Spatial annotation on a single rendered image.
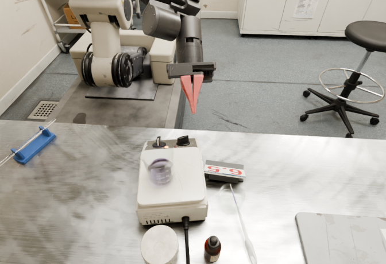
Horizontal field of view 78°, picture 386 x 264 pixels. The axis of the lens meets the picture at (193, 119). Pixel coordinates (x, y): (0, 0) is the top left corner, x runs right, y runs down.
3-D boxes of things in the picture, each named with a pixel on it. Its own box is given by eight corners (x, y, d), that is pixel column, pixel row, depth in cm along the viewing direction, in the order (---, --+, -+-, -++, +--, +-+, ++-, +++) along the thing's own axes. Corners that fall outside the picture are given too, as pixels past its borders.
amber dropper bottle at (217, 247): (200, 255, 43) (201, 241, 38) (208, 241, 45) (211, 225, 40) (214, 266, 42) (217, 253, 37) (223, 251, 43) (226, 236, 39)
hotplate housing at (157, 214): (146, 147, 61) (141, 125, 55) (197, 144, 61) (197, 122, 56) (139, 240, 45) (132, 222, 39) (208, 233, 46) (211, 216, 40)
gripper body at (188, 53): (216, 70, 48) (214, 35, 49) (166, 72, 48) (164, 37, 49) (213, 79, 55) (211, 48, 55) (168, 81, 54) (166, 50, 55)
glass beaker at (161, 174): (173, 162, 47) (170, 135, 42) (178, 186, 44) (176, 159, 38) (142, 169, 46) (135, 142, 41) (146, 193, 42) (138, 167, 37)
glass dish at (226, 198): (230, 183, 53) (231, 177, 52) (249, 200, 50) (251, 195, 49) (212, 198, 51) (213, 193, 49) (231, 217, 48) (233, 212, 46)
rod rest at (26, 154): (47, 132, 65) (41, 123, 62) (56, 136, 64) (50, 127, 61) (14, 160, 58) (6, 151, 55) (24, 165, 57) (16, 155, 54)
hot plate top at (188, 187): (141, 152, 50) (141, 150, 49) (199, 148, 50) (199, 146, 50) (136, 208, 41) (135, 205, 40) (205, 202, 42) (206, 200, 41)
